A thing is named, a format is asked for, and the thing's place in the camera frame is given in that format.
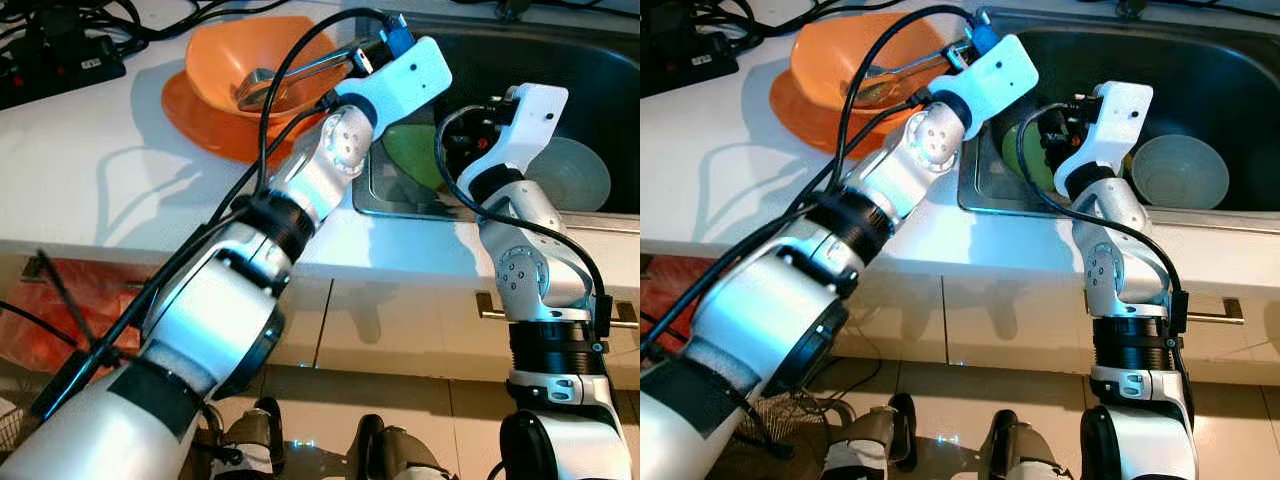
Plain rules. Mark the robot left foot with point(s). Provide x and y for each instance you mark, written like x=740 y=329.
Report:
x=870 y=445
x=250 y=445

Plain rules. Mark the orange plastic bag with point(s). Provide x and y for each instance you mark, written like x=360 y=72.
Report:
x=60 y=300
x=670 y=295

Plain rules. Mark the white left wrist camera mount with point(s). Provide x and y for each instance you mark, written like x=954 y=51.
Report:
x=405 y=80
x=995 y=75

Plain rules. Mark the orange plastic plate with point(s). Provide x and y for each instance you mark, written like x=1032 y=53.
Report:
x=800 y=115
x=200 y=125

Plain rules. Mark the sink faucet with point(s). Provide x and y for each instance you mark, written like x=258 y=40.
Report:
x=512 y=8
x=1132 y=8

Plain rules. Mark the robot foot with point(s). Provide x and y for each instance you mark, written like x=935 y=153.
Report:
x=870 y=445
x=395 y=455
x=1030 y=452
x=250 y=445

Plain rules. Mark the white kitchen cabinet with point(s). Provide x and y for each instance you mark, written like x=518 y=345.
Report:
x=1000 y=320
x=400 y=320

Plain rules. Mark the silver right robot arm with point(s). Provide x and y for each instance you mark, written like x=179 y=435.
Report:
x=1120 y=275
x=530 y=280

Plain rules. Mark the silver metal spoon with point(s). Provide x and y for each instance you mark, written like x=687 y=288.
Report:
x=262 y=90
x=880 y=88

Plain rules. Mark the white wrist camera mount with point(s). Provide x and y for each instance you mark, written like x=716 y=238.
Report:
x=1115 y=120
x=530 y=120
x=995 y=75
x=405 y=80

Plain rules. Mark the orange plastic bowl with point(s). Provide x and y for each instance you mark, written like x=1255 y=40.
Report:
x=220 y=50
x=825 y=45

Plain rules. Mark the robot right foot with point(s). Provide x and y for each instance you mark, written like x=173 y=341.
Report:
x=1030 y=452
x=395 y=455

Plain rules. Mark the black power strip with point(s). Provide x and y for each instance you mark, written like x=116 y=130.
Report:
x=690 y=60
x=60 y=72

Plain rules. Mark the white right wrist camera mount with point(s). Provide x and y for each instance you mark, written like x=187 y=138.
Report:
x=530 y=120
x=1115 y=120

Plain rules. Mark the green plate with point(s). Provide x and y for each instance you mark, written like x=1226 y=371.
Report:
x=410 y=155
x=1025 y=175

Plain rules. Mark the grey bowl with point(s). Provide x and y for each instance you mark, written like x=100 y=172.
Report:
x=1185 y=172
x=575 y=178

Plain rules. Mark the stainless steel sink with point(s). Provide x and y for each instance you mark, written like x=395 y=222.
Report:
x=600 y=80
x=1220 y=70

